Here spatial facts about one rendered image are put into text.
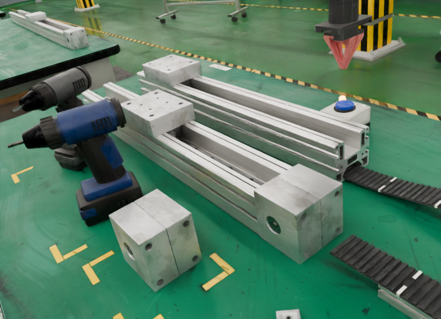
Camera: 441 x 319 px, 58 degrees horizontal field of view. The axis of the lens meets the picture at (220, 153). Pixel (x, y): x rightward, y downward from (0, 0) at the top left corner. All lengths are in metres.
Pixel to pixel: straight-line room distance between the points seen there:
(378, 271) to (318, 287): 0.08
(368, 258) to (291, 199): 0.13
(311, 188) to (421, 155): 0.33
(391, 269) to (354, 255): 0.05
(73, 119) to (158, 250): 0.28
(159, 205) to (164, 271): 0.10
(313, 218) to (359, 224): 0.12
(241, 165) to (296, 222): 0.23
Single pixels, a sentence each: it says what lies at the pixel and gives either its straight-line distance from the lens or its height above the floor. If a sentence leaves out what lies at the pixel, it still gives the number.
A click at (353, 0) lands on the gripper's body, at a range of 0.85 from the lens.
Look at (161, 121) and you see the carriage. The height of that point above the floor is 0.89.
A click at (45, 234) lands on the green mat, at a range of 0.85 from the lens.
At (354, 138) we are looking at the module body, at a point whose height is 0.85.
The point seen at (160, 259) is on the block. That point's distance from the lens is 0.61.
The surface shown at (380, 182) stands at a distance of 0.78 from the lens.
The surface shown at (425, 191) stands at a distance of 0.75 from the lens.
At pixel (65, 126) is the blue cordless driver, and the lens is 0.73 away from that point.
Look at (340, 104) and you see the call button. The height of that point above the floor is 0.85.
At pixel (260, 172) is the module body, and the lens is 0.72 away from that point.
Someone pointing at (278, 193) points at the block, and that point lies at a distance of 0.61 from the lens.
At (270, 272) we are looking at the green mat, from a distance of 0.62.
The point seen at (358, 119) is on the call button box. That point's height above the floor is 0.83.
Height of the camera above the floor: 1.23
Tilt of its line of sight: 29 degrees down
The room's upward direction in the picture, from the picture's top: 10 degrees counter-clockwise
